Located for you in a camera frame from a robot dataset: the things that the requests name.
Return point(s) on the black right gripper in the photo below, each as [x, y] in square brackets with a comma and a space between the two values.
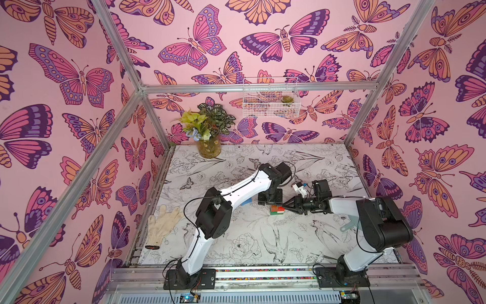
[300, 205]

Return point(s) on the aluminium frame left diagonal beam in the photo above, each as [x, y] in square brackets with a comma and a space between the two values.
[30, 257]

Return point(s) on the aluminium frame top crossbar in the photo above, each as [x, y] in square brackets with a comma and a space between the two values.
[308, 86]

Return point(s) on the white wire basket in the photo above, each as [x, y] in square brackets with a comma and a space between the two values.
[267, 104]

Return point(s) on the aluminium frame post back left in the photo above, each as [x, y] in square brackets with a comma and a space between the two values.
[105, 17]

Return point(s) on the blue lego brick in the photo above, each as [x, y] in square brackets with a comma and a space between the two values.
[248, 201]

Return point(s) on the aluminium frame post back right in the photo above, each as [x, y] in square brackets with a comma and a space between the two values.
[410, 30]

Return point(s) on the cream work glove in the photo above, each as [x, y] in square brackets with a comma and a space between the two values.
[161, 226]

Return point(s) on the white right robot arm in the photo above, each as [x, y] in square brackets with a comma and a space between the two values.
[383, 227]

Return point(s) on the potted plant in glass vase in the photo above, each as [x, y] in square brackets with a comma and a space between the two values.
[206, 126]

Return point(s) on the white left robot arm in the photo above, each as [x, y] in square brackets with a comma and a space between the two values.
[213, 217]

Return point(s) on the red lego brick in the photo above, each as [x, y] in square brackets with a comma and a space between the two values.
[275, 208]

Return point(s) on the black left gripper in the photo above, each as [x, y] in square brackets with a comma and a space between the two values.
[262, 201]

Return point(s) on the aluminium frame post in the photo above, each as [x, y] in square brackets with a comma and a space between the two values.
[410, 30]
[105, 17]

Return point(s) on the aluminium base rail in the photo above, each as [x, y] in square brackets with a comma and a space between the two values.
[382, 283]

